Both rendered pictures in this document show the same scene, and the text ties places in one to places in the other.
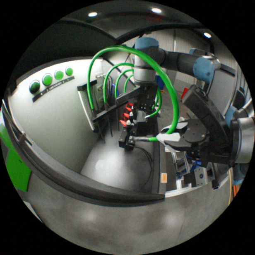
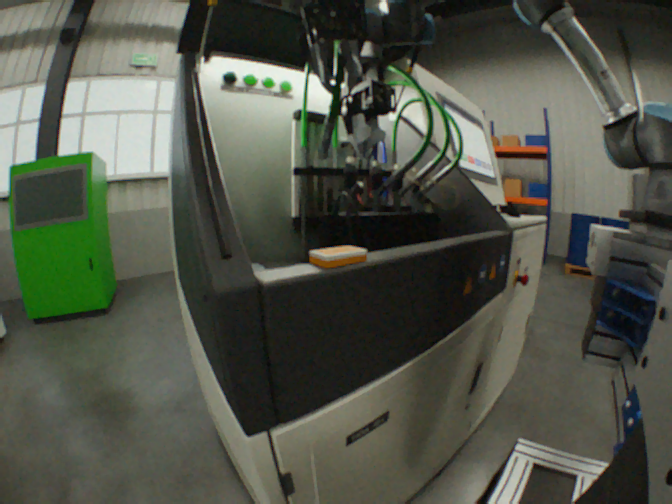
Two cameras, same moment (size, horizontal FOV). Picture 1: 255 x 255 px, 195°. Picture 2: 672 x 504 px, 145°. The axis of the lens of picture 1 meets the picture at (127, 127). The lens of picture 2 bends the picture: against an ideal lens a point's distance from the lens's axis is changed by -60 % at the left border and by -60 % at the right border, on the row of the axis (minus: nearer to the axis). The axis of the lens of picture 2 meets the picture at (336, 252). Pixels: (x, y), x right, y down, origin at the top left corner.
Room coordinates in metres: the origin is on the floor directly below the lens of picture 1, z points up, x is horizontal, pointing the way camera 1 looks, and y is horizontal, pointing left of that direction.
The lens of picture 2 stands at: (-0.17, -0.36, 1.01)
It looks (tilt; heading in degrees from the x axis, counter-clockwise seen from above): 11 degrees down; 41
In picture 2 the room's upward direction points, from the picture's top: straight up
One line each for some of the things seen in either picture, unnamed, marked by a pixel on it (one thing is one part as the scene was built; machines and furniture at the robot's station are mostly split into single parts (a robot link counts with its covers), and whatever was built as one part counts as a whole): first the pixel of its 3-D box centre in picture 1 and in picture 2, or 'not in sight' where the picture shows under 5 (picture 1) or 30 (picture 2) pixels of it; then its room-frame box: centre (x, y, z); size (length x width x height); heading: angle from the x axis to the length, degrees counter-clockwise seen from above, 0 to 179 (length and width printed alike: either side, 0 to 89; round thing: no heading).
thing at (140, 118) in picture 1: (140, 119); (363, 135); (0.27, -0.06, 1.14); 0.06 x 0.03 x 0.09; 79
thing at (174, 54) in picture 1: (169, 60); (408, 24); (0.31, -0.15, 1.41); 0.11 x 0.11 x 0.08; 25
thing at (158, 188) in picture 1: (158, 150); (442, 289); (0.25, -0.24, 0.87); 0.62 x 0.04 x 0.16; 169
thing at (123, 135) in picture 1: (131, 130); (386, 241); (0.41, -0.03, 0.91); 0.34 x 0.10 x 0.15; 169
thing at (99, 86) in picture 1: (102, 87); (354, 144); (0.58, 0.21, 1.21); 0.13 x 0.03 x 0.31; 169
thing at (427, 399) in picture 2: not in sight; (413, 455); (0.24, -0.25, 0.45); 0.65 x 0.02 x 0.68; 169
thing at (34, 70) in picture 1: (72, 59); (294, 70); (0.34, 0.25, 1.43); 0.54 x 0.03 x 0.02; 169
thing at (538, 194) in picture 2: not in sight; (489, 182); (5.89, 0.54, 1.50); 2.78 x 0.86 x 3.00; 85
